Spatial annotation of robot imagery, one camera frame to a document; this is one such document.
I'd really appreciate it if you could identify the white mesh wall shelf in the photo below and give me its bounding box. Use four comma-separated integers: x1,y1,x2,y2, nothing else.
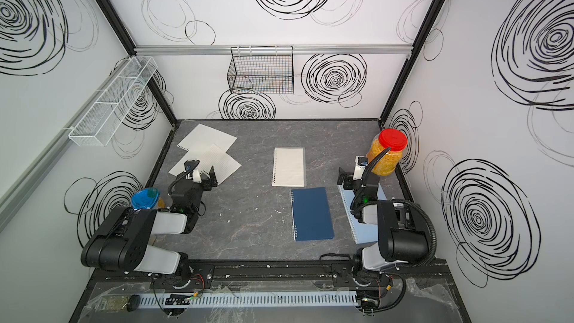
68,56,158,147

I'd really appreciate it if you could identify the light blue spiral notebook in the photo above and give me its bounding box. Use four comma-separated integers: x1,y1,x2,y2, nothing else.
337,185,378,245

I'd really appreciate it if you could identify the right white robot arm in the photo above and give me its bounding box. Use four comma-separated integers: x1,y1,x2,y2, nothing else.
337,168,437,272

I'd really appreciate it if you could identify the frosted cover white notebook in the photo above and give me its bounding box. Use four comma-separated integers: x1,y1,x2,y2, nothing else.
272,147,306,188

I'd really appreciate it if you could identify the blue lid snack cup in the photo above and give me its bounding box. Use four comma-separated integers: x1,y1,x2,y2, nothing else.
131,188,166,209

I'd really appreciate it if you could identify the black corner frame post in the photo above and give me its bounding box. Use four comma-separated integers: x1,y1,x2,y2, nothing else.
378,0,446,127

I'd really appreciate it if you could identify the aluminium wall rail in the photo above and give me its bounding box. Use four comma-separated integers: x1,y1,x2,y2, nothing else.
135,43,413,56

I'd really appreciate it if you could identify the cornflakes jar with red lid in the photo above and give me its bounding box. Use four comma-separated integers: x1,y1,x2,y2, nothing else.
366,129,408,176

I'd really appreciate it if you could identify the black wire basket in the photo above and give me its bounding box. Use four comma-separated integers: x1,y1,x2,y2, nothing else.
227,54,294,94

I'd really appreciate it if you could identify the torn lined paper page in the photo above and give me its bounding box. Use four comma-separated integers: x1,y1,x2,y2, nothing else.
177,124,237,153

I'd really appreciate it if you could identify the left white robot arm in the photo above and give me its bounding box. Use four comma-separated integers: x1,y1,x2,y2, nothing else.
81,160,218,281

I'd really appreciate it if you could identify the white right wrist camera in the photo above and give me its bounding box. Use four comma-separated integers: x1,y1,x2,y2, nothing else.
353,156,369,180

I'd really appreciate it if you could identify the left black frame post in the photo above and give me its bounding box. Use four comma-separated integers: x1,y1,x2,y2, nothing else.
95,0,178,127

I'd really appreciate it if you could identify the dark blue spiral notebook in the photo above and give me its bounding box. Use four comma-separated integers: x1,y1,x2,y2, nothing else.
291,187,334,242

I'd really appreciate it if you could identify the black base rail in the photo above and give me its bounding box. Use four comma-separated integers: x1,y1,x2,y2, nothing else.
89,257,451,290

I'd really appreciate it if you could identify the white slotted cable duct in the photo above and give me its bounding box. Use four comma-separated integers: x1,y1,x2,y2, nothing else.
135,291,358,310

